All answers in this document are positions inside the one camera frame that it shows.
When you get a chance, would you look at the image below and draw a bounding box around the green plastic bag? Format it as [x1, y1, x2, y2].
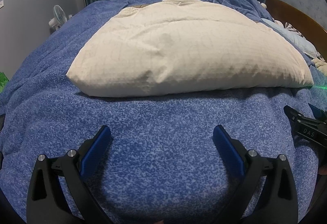
[0, 72, 9, 92]

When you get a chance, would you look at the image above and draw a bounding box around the blue fleece blanket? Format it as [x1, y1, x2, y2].
[1, 0, 326, 223]

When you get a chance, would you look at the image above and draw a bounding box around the striped plush toy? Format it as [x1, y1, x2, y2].
[284, 22, 305, 39]

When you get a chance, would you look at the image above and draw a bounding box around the light blue pillow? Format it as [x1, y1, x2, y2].
[262, 18, 319, 58]

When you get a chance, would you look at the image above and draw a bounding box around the white electric fan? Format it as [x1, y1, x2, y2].
[48, 5, 73, 31]

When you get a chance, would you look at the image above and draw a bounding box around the brown wooden headboard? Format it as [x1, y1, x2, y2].
[265, 0, 327, 60]

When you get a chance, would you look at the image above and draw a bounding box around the cream hooded puffer jacket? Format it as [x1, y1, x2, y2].
[66, 0, 314, 98]

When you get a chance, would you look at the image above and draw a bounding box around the cream fluffy plush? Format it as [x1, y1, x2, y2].
[312, 58, 327, 76]

